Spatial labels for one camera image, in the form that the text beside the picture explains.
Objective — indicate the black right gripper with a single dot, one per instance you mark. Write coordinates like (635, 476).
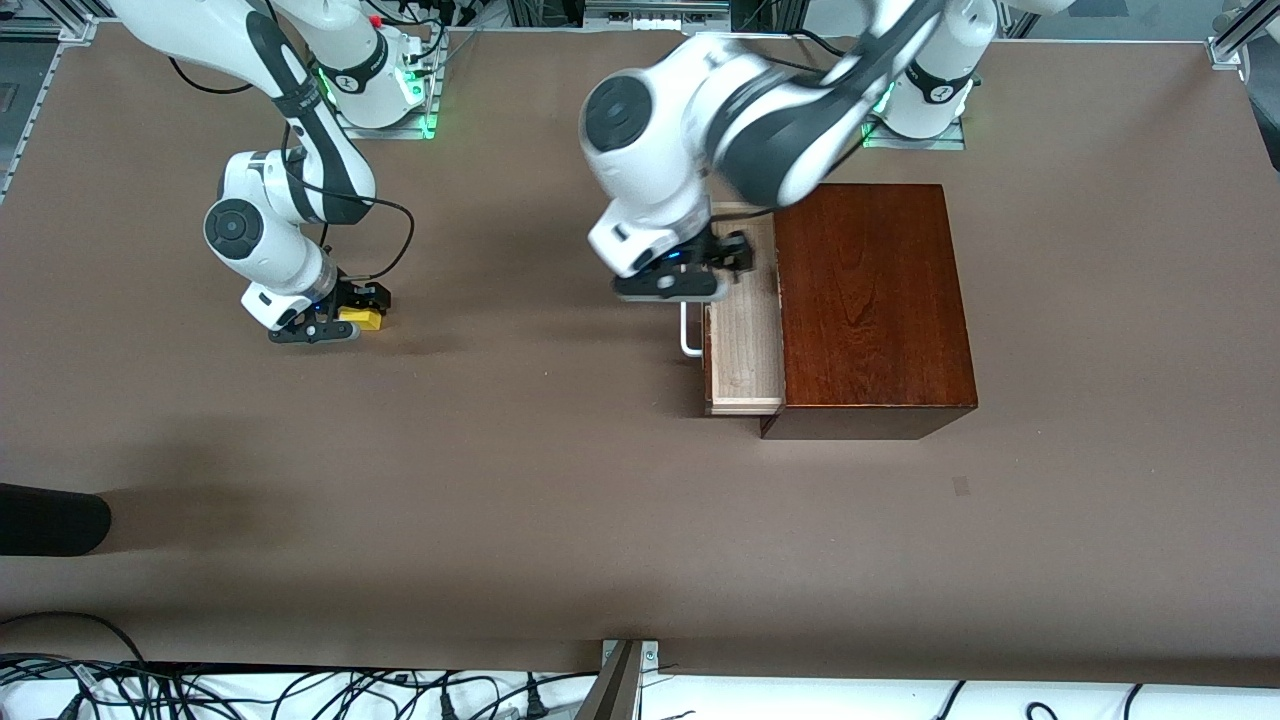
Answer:
(352, 297)

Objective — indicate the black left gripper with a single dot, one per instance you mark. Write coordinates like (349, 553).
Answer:
(716, 252)

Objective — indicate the yellow block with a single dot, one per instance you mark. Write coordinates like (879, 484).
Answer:
(365, 320)

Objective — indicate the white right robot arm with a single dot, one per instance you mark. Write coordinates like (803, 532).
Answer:
(255, 185)

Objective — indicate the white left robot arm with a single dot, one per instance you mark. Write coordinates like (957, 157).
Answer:
(680, 130)

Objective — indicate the dark brown wooden cabinet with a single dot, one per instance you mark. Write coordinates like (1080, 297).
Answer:
(880, 320)

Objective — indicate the black ribbed cylinder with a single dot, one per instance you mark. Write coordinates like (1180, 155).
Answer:
(50, 520)

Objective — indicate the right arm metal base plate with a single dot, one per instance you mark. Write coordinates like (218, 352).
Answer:
(400, 133)

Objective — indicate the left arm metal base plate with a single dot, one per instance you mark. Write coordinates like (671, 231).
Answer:
(950, 142)

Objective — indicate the aluminium frame rail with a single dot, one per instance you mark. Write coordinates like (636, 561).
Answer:
(1230, 45)
(70, 30)

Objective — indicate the metal table bracket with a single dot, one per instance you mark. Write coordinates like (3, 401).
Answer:
(615, 690)

